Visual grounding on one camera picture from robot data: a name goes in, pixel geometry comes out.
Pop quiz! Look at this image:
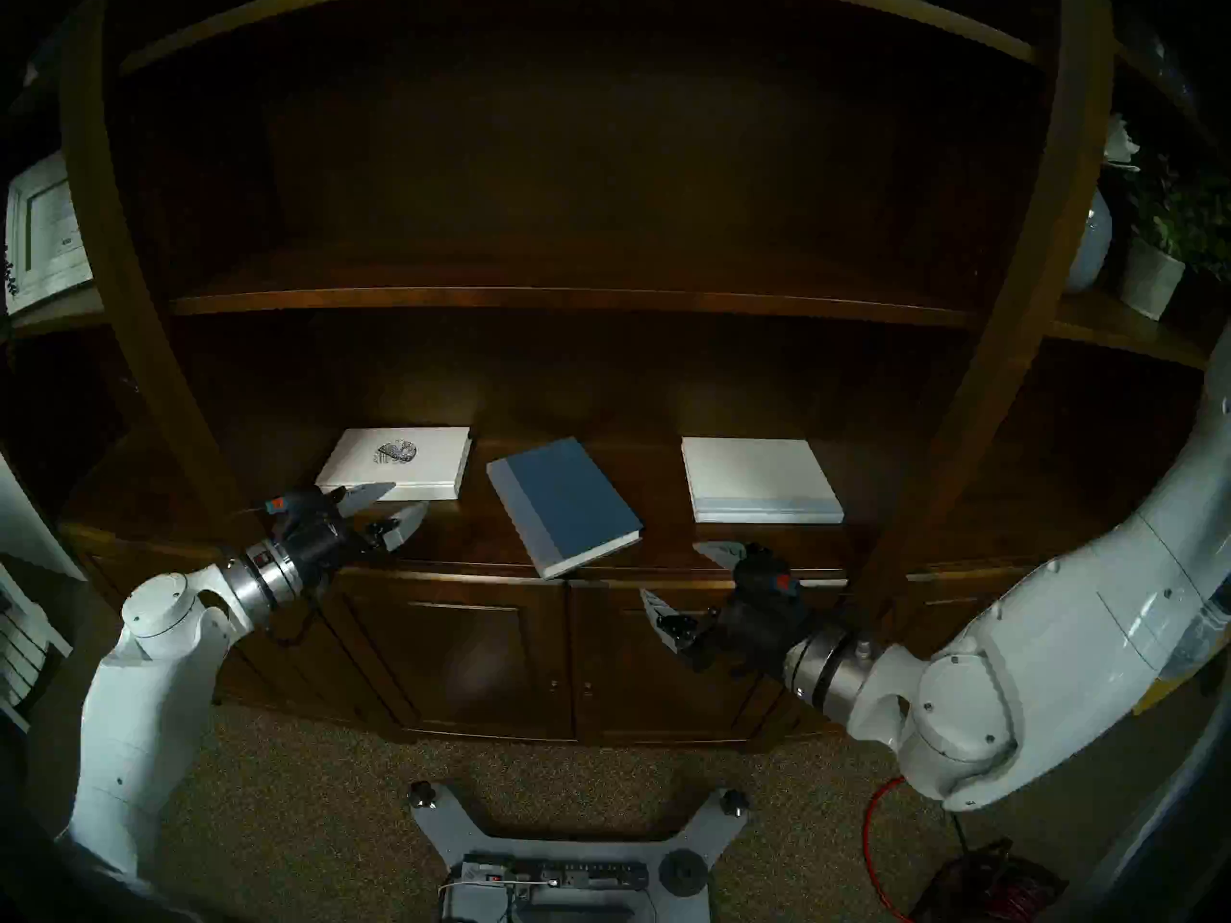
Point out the round white vase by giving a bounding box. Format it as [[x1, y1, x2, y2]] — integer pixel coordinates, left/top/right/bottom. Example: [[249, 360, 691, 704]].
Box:
[[1066, 188, 1114, 294]]

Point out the white slatted side table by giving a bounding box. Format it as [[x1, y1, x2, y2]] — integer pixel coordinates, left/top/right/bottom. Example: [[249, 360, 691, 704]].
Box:
[[0, 561, 73, 735]]

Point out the black braided left gripper cable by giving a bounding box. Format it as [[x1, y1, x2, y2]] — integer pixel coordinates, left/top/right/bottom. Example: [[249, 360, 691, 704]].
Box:
[[264, 585, 323, 648]]

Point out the wrist camera orange tip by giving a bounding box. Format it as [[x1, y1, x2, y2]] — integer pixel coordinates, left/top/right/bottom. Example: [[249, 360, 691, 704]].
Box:
[[745, 544, 809, 600], [264, 488, 333, 523]]

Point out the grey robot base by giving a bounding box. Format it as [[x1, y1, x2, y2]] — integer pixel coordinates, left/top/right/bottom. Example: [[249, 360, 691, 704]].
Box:
[[406, 782, 751, 923]]

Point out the green potted plant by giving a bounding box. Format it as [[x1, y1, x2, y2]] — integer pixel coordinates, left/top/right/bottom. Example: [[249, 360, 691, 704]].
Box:
[[1120, 152, 1231, 278]]

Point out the white book with pale-blue band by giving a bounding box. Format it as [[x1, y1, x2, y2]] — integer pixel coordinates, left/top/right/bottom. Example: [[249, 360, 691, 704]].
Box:
[[681, 437, 845, 525]]

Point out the grey electronics box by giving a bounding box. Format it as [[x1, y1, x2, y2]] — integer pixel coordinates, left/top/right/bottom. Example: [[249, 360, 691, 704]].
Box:
[[460, 859, 650, 895]]

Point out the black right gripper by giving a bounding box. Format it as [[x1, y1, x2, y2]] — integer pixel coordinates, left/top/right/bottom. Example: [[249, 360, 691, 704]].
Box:
[[641, 540, 818, 677]]

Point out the white plant pot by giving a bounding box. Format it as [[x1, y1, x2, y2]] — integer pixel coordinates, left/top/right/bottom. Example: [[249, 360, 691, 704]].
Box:
[[1118, 237, 1186, 321]]

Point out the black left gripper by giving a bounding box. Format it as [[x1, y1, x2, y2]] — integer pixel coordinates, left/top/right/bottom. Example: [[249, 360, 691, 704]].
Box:
[[277, 482, 430, 586]]

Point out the white framed certificate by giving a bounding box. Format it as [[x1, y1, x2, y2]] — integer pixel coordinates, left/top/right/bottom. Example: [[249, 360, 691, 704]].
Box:
[[5, 152, 94, 314]]

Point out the black and red cable reel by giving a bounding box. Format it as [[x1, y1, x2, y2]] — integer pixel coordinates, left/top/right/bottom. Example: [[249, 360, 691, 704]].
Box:
[[909, 837, 1068, 923]]

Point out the red cable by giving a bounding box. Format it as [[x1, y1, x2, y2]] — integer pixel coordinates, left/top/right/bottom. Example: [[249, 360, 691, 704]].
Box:
[[863, 775, 910, 917]]

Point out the left wrist camera orange tip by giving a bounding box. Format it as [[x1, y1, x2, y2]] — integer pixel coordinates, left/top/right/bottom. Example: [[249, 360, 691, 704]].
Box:
[[264, 488, 333, 523]]

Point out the right wrist camera orange tip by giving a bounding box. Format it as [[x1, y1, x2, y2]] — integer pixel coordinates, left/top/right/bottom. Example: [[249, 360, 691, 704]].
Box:
[[745, 544, 809, 600]]

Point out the white book with round emblem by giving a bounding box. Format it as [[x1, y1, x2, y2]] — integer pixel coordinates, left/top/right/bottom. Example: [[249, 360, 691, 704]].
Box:
[[315, 427, 473, 502]]

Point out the blue hardcover book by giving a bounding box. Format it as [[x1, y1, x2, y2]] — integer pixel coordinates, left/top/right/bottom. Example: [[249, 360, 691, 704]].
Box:
[[486, 437, 643, 580]]

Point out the dark wooden bookshelf cabinet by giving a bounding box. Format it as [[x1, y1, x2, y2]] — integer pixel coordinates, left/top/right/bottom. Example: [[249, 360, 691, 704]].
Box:
[[0, 0, 1231, 749]]

